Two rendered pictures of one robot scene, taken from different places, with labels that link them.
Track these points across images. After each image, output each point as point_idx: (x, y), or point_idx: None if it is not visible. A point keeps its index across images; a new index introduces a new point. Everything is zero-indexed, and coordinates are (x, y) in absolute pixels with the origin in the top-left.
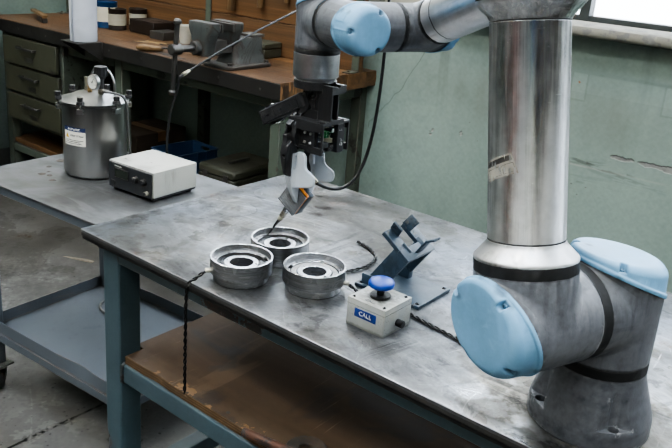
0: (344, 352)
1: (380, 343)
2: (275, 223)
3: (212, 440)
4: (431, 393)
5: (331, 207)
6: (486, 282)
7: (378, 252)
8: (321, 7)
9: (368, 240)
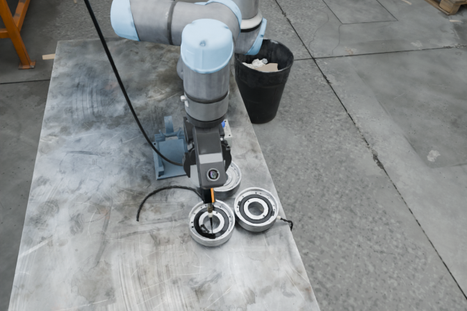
0: (250, 130)
1: (230, 128)
2: (212, 220)
3: None
4: (238, 99)
5: (78, 305)
6: (264, 20)
7: (138, 201)
8: (231, 32)
9: (124, 221)
